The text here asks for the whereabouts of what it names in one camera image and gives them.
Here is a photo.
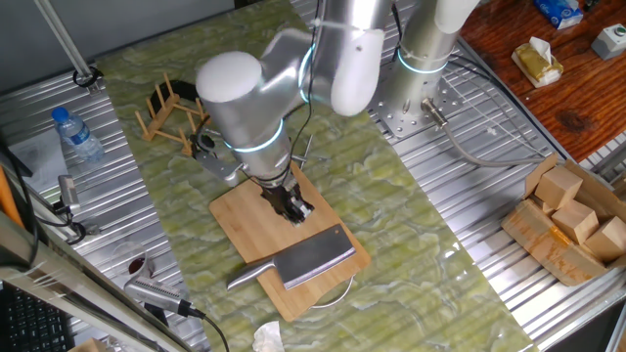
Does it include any black camera cable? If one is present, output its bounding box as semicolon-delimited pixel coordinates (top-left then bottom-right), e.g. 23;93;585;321
188;306;231;352

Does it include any green marble pattern mat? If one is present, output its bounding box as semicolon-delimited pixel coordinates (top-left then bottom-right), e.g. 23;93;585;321
95;0;539;352

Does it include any orange pole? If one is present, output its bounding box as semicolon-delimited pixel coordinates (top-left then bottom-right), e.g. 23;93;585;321
0;165;24;230

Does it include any yellow tissue pack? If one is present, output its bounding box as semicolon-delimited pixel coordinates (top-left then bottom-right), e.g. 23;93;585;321
511;36;565;90

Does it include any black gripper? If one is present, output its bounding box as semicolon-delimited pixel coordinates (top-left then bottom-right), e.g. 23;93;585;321
259;179;316;228

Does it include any grey emergency button box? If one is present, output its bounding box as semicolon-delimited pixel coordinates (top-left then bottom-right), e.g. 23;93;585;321
591;22;626;61

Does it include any grey metal frame beam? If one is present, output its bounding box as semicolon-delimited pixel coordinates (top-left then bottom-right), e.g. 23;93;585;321
0;209;197;352

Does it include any steel cleaver knife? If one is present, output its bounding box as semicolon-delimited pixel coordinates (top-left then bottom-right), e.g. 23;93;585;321
226;223;357;291

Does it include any thick black cable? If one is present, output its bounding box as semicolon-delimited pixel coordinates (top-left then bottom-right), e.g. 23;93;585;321
0;139;40;270

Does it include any aluminium pole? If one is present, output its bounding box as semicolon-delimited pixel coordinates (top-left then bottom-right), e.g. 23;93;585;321
32;0;102;94

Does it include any glass cup with red liquid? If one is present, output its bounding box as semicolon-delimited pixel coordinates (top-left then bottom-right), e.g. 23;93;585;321
110;241;157;283

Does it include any plastic water bottle blue cap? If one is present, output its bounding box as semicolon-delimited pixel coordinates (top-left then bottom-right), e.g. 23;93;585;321
51;106;107;164

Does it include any crumpled white tissue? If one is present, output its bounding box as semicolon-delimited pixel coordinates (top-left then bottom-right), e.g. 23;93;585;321
251;320;286;352

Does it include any small grey camera on mount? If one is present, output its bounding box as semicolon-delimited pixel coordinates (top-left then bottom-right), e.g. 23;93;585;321
51;174;99;245

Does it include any silver ribbed camera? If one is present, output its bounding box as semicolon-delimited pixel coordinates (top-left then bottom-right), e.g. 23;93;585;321
122;275;193;318

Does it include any bamboo cutting board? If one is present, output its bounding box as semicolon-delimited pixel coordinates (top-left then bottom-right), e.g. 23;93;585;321
208;155;372;323

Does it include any pale wooden block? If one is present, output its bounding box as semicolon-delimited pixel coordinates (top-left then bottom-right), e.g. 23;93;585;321
533;164;584;211
551;198;601;245
583;215;626;264

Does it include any white paper sheet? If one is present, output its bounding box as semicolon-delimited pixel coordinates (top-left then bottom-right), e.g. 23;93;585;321
7;127;69;195

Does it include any brown cardboard box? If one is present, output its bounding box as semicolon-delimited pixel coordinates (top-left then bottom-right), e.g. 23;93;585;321
500;152;626;288

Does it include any grey braided hose cable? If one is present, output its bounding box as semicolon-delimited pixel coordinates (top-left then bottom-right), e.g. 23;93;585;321
421;97;559;169

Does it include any blue tissue pack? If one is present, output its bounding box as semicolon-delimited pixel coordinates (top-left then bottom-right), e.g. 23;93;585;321
532;0;585;30

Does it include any black cable ring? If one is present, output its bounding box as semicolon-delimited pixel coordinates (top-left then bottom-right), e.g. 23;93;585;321
71;66;105;90

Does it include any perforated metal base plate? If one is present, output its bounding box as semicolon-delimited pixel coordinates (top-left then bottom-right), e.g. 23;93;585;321
366;63;464;141

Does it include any black keyboard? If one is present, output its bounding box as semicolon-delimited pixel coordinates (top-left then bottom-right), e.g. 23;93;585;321
0;283;77;352

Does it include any brown wooden table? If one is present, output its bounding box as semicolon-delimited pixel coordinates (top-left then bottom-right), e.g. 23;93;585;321
459;0;626;163

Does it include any wooden dish rack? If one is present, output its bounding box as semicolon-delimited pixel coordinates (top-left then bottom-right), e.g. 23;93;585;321
134;71;211;157

